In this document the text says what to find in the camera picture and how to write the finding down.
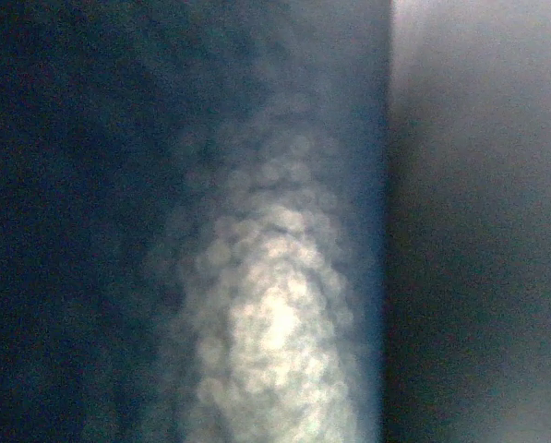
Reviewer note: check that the blue card holder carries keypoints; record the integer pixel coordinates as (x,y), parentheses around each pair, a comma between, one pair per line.
(191,220)

